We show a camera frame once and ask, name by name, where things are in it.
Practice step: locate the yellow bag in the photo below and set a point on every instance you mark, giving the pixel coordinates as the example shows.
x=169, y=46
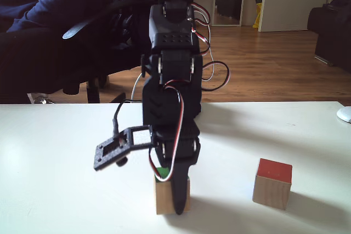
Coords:
x=259, y=4

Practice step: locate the white rounded object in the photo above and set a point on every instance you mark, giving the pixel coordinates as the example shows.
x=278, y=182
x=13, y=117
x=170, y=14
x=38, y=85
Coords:
x=345, y=114

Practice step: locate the black sofa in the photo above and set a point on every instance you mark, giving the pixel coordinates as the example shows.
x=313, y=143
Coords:
x=331, y=31

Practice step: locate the person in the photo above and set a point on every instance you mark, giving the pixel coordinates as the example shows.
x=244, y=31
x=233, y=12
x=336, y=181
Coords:
x=27, y=4

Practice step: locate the wooden cube with red face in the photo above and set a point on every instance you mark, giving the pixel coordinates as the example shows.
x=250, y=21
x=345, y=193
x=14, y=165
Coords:
x=271, y=190

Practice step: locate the wooden cube with green face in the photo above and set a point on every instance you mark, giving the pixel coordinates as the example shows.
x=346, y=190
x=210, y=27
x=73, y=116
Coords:
x=163, y=198

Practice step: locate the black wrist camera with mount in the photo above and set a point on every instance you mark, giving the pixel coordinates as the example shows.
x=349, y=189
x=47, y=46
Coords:
x=109, y=154

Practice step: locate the black office chair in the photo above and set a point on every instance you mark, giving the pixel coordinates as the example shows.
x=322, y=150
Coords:
x=123, y=4

